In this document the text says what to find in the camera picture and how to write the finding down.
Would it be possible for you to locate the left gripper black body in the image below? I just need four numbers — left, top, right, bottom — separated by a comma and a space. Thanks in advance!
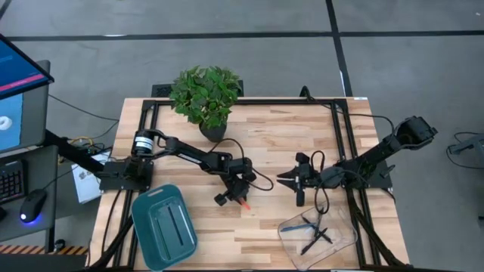
213, 172, 258, 207

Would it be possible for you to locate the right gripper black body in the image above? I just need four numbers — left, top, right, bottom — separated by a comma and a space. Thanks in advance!
293, 152, 323, 208

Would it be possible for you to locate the blue pen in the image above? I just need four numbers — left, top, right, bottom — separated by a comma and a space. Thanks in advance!
280, 223, 317, 233

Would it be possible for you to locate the dark pen with clear barrel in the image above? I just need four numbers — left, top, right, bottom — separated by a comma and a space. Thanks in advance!
315, 211, 325, 240

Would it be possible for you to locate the matte black pen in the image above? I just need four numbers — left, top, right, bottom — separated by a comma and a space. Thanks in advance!
300, 216, 334, 245

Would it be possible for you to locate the thin black pencil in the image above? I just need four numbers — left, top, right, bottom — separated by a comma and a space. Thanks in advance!
167, 206, 185, 247

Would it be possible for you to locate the clear plastic bin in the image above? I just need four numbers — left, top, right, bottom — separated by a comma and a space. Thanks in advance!
278, 202, 359, 271

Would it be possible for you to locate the green plant in black pot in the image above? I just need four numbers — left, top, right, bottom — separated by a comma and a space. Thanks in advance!
169, 65, 244, 144

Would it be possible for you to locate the teal plastic bin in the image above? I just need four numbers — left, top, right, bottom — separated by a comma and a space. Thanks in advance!
130, 184, 199, 272

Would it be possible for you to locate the white booklet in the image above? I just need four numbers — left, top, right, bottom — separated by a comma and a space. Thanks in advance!
70, 150, 113, 205

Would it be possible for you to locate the dark computer desk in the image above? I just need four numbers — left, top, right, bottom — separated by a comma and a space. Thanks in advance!
0, 145, 60, 243

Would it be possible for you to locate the black computer mouse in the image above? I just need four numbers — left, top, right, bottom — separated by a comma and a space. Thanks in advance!
18, 188, 48, 224

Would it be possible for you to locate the yellow black hazard strip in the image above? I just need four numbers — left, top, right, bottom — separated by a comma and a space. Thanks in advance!
0, 244, 88, 256

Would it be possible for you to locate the grey-framed computer monitor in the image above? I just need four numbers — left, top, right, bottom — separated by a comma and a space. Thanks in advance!
0, 60, 51, 154

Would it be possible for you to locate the black keyboard with coloured lights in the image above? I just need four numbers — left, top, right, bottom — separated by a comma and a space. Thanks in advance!
0, 160, 28, 206

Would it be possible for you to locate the black tilted computer monitor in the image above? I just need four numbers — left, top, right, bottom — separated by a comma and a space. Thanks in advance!
0, 32, 55, 101

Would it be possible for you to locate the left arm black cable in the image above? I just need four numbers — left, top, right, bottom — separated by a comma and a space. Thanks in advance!
209, 138, 275, 192

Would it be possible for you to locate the black aluminium table frame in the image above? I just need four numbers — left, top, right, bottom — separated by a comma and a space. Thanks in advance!
88, 97, 413, 272

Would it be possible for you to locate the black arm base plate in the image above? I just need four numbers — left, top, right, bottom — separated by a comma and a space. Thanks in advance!
98, 160, 155, 192
337, 158, 393, 190

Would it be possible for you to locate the black power cable with plug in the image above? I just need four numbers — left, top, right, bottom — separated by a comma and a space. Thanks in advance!
299, 85, 396, 133

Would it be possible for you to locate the yellow cable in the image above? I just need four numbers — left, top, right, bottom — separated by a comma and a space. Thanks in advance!
70, 135, 94, 147

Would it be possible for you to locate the black equipment with cable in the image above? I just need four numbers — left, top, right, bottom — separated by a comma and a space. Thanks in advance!
445, 131, 484, 170

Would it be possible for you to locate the black floor cable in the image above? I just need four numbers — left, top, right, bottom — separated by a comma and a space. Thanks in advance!
48, 94, 120, 122

